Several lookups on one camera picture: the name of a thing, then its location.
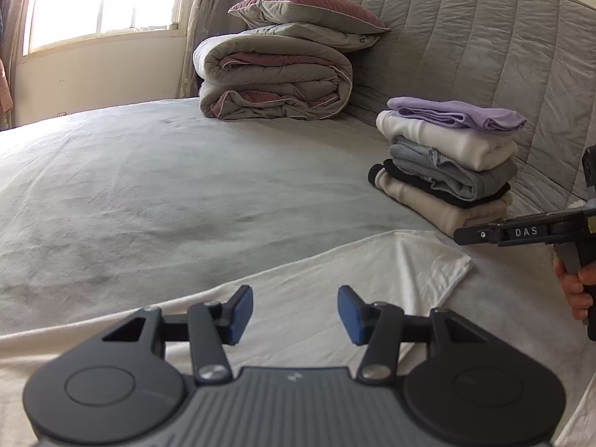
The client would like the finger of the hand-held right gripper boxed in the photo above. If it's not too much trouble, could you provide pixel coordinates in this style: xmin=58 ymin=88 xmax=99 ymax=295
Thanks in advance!
xmin=454 ymin=222 xmax=503 ymax=247

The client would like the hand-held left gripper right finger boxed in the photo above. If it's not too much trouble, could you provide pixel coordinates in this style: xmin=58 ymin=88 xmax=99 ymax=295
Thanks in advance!
xmin=337 ymin=285 xmax=489 ymax=385

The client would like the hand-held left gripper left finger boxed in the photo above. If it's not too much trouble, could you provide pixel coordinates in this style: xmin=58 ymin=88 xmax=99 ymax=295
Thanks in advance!
xmin=102 ymin=285 xmax=254 ymax=385

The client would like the white shirt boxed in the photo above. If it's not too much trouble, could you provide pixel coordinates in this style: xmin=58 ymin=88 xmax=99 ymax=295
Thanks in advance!
xmin=0 ymin=229 xmax=473 ymax=447

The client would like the person's right hand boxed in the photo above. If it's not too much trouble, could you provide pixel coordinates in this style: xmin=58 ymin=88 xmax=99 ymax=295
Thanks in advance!
xmin=553 ymin=256 xmax=596 ymax=322

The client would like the folded beige garment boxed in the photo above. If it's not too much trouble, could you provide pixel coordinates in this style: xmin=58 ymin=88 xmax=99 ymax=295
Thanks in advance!
xmin=375 ymin=168 xmax=513 ymax=238

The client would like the folded grey garment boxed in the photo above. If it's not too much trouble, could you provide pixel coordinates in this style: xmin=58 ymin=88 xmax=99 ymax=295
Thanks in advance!
xmin=389 ymin=136 xmax=519 ymax=201

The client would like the folded black garment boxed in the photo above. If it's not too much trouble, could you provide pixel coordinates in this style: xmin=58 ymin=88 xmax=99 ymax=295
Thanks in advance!
xmin=368 ymin=159 xmax=511 ymax=209

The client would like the folded white garment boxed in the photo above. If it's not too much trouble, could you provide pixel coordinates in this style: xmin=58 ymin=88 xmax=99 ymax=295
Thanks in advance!
xmin=375 ymin=110 xmax=519 ymax=172

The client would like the folded purple garment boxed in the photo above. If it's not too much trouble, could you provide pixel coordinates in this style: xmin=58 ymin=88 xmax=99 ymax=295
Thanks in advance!
xmin=386 ymin=96 xmax=527 ymax=133

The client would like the grey quilted headboard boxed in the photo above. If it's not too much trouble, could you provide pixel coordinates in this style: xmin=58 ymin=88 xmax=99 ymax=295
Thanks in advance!
xmin=335 ymin=0 xmax=596 ymax=206

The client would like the folded grey pink quilt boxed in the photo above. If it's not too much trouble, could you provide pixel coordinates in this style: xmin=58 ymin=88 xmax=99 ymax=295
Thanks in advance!
xmin=192 ymin=23 xmax=354 ymax=121

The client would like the maroon and grey pillow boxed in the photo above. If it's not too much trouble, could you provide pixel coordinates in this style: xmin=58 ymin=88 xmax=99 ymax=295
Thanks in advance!
xmin=228 ymin=0 xmax=392 ymax=34

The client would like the hanging pink garment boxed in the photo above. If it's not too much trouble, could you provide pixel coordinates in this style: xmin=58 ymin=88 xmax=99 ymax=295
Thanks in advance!
xmin=0 ymin=56 xmax=14 ymax=126

